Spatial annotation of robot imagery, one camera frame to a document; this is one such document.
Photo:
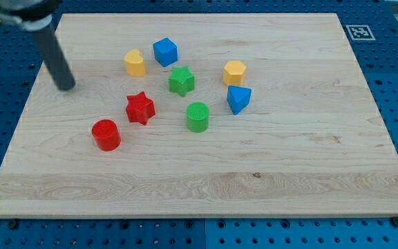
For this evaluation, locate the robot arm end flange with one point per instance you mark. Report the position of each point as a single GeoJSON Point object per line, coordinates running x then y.
{"type": "Point", "coordinates": [29, 15]}

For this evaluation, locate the green star block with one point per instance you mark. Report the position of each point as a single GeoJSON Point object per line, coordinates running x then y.
{"type": "Point", "coordinates": [181, 80]}

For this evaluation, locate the red star block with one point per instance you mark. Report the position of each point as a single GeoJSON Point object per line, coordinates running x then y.
{"type": "Point", "coordinates": [140, 108]}

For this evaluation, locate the green cylinder block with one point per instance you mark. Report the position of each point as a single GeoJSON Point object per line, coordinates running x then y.
{"type": "Point", "coordinates": [197, 117]}

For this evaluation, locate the wooden board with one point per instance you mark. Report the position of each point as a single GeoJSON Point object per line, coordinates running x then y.
{"type": "Point", "coordinates": [310, 144]}

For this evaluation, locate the blue triangle block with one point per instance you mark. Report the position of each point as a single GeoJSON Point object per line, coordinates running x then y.
{"type": "Point", "coordinates": [238, 98]}

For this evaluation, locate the yellow hexagon block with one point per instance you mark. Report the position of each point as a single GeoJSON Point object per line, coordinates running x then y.
{"type": "Point", "coordinates": [234, 73]}

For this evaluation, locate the blue cube block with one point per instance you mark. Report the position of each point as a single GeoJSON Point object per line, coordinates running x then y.
{"type": "Point", "coordinates": [165, 52]}

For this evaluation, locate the yellow heart block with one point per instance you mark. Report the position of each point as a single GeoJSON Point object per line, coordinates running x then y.
{"type": "Point", "coordinates": [134, 63]}

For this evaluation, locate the red cylinder block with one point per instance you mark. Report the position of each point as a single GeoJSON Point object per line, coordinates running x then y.
{"type": "Point", "coordinates": [106, 135]}

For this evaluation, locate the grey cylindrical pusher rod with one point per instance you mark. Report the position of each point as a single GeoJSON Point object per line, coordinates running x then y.
{"type": "Point", "coordinates": [54, 58]}

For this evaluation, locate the white fiducial marker tag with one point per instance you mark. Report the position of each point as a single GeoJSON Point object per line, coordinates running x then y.
{"type": "Point", "coordinates": [359, 32]}

